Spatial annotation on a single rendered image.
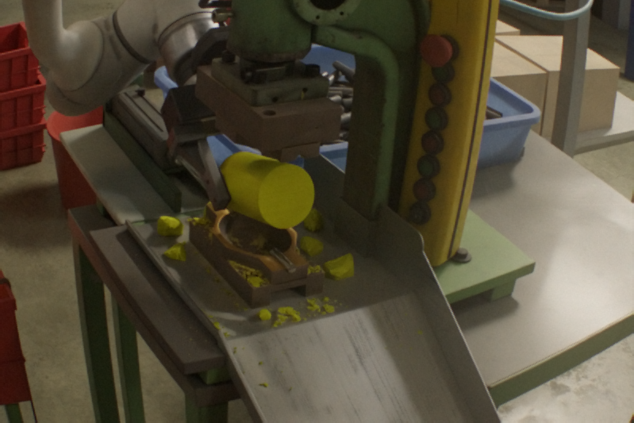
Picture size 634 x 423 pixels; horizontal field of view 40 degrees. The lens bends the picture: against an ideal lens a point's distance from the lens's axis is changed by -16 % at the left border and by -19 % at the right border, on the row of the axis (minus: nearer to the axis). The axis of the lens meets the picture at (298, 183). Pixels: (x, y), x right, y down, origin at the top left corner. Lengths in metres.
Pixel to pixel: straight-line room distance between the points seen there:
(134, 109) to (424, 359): 0.58
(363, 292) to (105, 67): 0.44
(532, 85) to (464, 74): 1.61
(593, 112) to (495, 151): 1.44
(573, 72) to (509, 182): 1.03
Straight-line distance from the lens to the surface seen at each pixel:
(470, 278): 1.23
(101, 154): 1.47
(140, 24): 1.28
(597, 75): 3.01
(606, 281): 1.38
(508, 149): 1.66
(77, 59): 1.28
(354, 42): 1.10
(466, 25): 1.13
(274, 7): 1.03
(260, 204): 1.08
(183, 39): 1.23
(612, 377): 2.84
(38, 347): 2.71
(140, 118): 1.42
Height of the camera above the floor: 1.62
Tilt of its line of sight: 26 degrees down
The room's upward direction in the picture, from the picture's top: 5 degrees clockwise
